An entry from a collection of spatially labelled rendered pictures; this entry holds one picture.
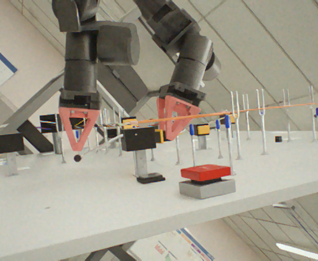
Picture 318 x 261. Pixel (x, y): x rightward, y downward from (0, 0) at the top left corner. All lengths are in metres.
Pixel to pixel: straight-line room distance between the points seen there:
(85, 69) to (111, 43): 0.06
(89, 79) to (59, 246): 0.34
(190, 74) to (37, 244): 0.43
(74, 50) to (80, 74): 0.04
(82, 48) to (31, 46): 7.87
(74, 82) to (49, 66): 7.78
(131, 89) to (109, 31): 1.19
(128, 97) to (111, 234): 1.44
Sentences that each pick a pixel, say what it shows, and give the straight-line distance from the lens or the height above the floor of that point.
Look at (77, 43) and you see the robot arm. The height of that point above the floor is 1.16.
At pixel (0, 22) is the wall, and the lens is 8.67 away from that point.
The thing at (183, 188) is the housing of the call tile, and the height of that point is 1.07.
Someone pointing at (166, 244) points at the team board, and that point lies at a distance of 8.87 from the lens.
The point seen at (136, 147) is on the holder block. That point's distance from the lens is 0.67.
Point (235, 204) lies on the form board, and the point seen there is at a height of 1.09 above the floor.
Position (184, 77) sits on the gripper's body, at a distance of 0.70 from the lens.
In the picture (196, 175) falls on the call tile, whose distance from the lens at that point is 0.49.
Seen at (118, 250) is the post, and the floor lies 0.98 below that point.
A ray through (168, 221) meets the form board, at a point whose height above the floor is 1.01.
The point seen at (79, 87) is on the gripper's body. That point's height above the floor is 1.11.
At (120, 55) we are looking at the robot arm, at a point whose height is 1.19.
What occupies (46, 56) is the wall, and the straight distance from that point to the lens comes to 8.48.
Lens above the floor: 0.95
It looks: 19 degrees up
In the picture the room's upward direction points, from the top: 42 degrees clockwise
